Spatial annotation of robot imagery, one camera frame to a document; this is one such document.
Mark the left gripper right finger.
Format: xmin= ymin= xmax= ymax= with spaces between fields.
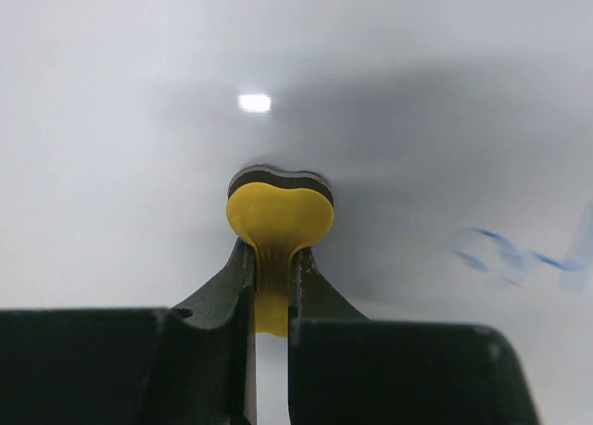
xmin=288 ymin=249 xmax=539 ymax=424

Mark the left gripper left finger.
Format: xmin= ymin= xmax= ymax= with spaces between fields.
xmin=1 ymin=242 xmax=257 ymax=424

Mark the yellow bone-shaped eraser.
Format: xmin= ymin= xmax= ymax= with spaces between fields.
xmin=226 ymin=164 xmax=334 ymax=338

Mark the pink framed whiteboard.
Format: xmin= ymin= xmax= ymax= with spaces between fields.
xmin=1 ymin=0 xmax=592 ymax=424

